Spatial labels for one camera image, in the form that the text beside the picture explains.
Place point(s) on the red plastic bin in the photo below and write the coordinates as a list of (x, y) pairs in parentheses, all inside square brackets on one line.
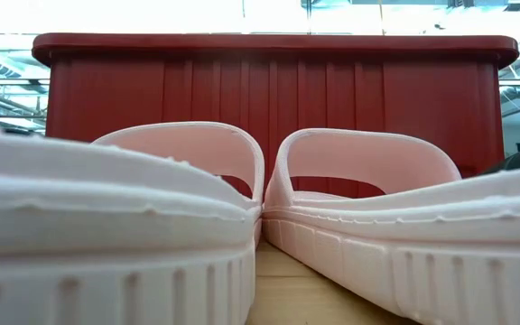
[(287, 90)]

